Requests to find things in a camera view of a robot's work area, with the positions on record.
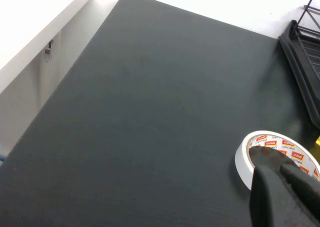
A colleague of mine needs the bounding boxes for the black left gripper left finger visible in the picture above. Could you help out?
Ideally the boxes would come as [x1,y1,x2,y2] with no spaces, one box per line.
[247,145,315,227]

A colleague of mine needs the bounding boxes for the white ledge board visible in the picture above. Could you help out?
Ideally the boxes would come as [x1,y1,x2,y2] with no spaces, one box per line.
[0,0,96,95]

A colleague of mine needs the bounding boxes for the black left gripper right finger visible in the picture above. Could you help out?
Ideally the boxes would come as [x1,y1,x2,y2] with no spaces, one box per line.
[281,160,320,227]

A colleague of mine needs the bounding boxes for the small metal bracket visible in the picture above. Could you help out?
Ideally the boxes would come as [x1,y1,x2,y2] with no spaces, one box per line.
[44,38,55,63]

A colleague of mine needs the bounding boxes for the white adhesive tape roll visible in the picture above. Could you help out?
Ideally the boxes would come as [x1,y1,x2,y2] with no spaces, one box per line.
[234,130,320,192]

